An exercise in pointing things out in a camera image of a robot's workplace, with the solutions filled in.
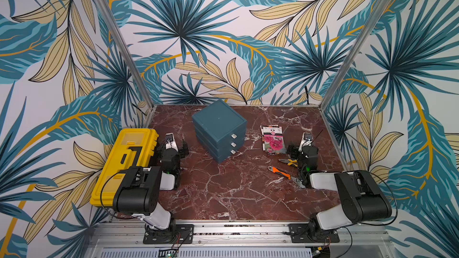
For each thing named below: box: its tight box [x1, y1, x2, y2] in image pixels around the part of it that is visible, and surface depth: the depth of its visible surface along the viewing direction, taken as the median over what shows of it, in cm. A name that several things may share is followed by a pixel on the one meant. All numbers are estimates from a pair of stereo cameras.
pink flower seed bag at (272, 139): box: [259, 124, 287, 156], surface depth 102 cm
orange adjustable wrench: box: [267, 165, 306, 189], surface depth 92 cm
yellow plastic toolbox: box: [89, 128, 159, 207], surface depth 81 cm
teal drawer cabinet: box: [191, 99, 248, 165], surface depth 85 cm
